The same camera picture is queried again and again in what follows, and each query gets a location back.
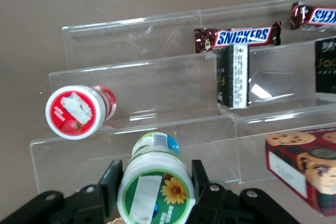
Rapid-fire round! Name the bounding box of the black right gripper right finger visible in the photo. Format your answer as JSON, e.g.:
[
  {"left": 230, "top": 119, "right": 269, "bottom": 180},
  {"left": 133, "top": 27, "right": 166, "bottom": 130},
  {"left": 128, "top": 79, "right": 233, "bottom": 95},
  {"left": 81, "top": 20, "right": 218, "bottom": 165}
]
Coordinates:
[{"left": 188, "top": 159, "right": 300, "bottom": 224}]

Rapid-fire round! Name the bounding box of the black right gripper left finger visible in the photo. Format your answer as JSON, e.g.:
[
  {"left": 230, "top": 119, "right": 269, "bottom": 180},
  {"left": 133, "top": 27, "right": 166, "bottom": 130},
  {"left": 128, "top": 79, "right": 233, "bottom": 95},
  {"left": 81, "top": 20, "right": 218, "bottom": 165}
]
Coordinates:
[{"left": 0, "top": 159, "right": 124, "bottom": 224}]

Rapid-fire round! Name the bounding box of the green gum bottle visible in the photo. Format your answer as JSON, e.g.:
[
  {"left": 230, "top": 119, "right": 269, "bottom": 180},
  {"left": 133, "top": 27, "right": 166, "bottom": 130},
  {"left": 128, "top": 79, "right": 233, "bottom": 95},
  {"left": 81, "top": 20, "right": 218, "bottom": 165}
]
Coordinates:
[{"left": 117, "top": 131, "right": 196, "bottom": 224}]

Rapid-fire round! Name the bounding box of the red gum bottle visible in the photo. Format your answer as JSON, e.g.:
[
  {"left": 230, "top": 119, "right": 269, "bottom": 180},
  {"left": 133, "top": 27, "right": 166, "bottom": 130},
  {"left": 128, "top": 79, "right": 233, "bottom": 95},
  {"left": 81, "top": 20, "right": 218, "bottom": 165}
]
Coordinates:
[{"left": 45, "top": 84, "right": 118, "bottom": 141}]

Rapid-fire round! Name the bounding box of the red cookie box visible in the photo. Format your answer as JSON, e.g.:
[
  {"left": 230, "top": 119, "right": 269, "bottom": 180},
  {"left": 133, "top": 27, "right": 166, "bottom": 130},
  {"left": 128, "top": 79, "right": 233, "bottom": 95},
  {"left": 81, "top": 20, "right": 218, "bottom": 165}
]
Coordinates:
[{"left": 265, "top": 127, "right": 336, "bottom": 218}]

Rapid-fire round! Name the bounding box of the clear acrylic tiered shelf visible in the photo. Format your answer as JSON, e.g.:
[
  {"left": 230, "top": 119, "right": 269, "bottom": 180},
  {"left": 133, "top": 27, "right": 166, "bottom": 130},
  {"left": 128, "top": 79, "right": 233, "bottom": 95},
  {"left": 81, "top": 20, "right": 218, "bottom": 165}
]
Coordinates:
[{"left": 29, "top": 0, "right": 336, "bottom": 196}]

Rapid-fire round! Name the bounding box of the small black box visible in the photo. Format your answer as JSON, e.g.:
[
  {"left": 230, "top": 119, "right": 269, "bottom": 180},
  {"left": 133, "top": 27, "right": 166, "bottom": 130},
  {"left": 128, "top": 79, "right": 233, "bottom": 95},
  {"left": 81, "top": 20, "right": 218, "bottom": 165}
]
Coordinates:
[
  {"left": 216, "top": 43, "right": 250, "bottom": 109},
  {"left": 314, "top": 37, "right": 336, "bottom": 94}
]

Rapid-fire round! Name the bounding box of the Snickers bar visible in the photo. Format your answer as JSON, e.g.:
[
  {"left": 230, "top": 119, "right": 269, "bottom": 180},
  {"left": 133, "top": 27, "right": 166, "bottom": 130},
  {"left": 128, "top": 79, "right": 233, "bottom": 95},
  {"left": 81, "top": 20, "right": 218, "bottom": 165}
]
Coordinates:
[
  {"left": 290, "top": 1, "right": 336, "bottom": 30},
  {"left": 193, "top": 21, "right": 283, "bottom": 54}
]

